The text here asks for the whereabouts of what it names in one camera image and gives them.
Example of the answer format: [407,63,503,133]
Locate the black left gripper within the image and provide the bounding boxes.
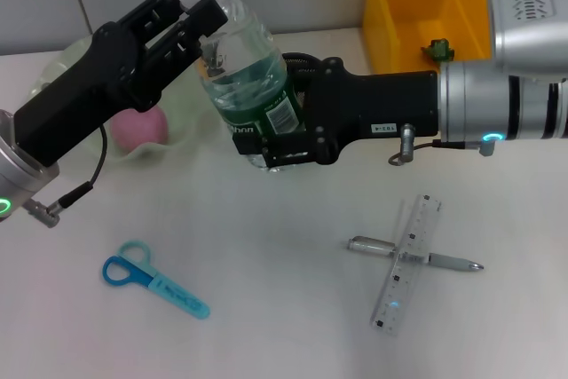
[12,0,231,166]

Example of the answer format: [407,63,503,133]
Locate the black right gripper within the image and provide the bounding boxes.
[232,57,441,170]

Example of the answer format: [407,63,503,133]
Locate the clear plastic water bottle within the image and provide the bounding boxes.
[168,0,296,172]

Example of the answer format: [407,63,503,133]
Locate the pink peach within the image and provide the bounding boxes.
[109,106,170,153]

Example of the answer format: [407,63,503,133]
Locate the small green toy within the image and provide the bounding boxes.
[420,37,458,63]

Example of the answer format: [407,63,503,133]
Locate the black mesh pen holder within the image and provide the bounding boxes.
[281,52,329,105]

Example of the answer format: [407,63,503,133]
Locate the pale green glass fruit plate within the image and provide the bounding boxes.
[29,35,218,162]

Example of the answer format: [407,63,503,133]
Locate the grey ballpoint pen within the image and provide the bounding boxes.
[343,235,485,273]

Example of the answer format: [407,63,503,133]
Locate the transparent plastic ruler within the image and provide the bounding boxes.
[370,193,444,336]

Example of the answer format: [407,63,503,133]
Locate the blue capped scissors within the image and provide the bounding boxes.
[102,240,210,321]

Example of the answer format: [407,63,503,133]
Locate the yellow plastic bin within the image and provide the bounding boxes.
[363,0,493,74]

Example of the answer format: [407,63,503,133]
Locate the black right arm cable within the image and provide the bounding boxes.
[388,123,506,168]

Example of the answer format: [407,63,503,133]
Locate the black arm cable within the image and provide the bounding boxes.
[24,123,111,229]
[388,123,506,168]

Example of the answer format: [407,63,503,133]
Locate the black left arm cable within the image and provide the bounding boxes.
[24,123,111,229]

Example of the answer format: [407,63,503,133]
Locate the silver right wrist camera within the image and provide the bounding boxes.
[485,0,568,83]

